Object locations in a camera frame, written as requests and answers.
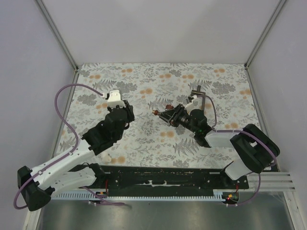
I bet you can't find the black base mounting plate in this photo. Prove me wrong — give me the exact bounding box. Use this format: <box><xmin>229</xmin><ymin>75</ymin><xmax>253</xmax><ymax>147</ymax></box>
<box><xmin>64</xmin><ymin>164</ymin><xmax>250</xmax><ymax>197</ymax></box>

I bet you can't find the floral patterned table mat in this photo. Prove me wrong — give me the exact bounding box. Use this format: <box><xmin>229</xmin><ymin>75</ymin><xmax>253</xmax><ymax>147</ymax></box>
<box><xmin>67</xmin><ymin>63</ymin><xmax>259</xmax><ymax>168</ymax></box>

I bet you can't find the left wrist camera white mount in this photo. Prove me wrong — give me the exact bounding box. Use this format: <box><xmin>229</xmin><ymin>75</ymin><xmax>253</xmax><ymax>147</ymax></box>
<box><xmin>107</xmin><ymin>90</ymin><xmax>125</xmax><ymax>109</ymax></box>

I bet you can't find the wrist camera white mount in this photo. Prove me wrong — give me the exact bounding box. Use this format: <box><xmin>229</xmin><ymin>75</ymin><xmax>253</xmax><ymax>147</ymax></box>
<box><xmin>185</xmin><ymin>95</ymin><xmax>199</xmax><ymax>111</ymax></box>
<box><xmin>107</xmin><ymin>90</ymin><xmax>125</xmax><ymax>109</ymax></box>

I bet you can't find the left aluminium frame post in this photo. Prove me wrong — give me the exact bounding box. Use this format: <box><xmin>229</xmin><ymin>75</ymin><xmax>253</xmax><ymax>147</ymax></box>
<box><xmin>34</xmin><ymin>0</ymin><xmax>79</xmax><ymax>72</ymax></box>

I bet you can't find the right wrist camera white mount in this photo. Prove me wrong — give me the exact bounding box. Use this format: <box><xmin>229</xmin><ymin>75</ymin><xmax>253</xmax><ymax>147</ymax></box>
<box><xmin>185</xmin><ymin>95</ymin><xmax>199</xmax><ymax>111</ymax></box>

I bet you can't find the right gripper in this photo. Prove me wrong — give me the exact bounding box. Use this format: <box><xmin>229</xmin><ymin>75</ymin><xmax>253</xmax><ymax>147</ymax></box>
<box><xmin>157</xmin><ymin>104</ymin><xmax>198</xmax><ymax>134</ymax></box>

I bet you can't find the right aluminium frame post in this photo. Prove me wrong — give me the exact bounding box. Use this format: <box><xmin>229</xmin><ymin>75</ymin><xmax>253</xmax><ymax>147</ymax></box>
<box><xmin>244</xmin><ymin>0</ymin><xmax>288</xmax><ymax>70</ymax></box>

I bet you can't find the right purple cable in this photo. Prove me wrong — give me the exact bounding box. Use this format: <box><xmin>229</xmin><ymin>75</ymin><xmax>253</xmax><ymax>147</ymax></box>
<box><xmin>196</xmin><ymin>94</ymin><xmax>280</xmax><ymax>207</ymax></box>

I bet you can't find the brown faucet with chrome cap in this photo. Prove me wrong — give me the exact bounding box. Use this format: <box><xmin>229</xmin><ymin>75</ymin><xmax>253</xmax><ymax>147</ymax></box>
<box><xmin>152</xmin><ymin>104</ymin><xmax>174</xmax><ymax>115</ymax></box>

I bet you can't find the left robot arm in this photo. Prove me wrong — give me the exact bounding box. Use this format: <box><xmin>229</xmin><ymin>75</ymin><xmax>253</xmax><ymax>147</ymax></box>
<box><xmin>13</xmin><ymin>100</ymin><xmax>135</xmax><ymax>211</ymax></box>

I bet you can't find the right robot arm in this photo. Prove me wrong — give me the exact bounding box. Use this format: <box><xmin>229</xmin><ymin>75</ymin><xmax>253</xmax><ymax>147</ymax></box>
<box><xmin>153</xmin><ymin>104</ymin><xmax>280</xmax><ymax>189</ymax></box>

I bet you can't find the aluminium frame post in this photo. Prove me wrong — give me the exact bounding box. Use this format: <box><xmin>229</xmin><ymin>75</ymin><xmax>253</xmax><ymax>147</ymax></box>
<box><xmin>34</xmin><ymin>0</ymin><xmax>79</xmax><ymax>72</ymax></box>
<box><xmin>244</xmin><ymin>0</ymin><xmax>288</xmax><ymax>70</ymax></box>

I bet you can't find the white pipe elbow fitting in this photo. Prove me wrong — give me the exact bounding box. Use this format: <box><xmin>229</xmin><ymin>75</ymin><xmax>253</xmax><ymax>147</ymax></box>
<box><xmin>100</xmin><ymin>153</ymin><xmax>112</xmax><ymax>164</ymax></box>

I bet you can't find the white slotted cable duct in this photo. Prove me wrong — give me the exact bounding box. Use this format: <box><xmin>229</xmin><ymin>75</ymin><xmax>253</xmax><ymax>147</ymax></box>
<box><xmin>52</xmin><ymin>190</ymin><xmax>225</xmax><ymax>202</ymax></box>

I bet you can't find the aluminium rail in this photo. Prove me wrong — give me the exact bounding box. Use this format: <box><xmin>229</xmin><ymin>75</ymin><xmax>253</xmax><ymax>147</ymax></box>
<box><xmin>247</xmin><ymin>172</ymin><xmax>295</xmax><ymax>192</ymax></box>

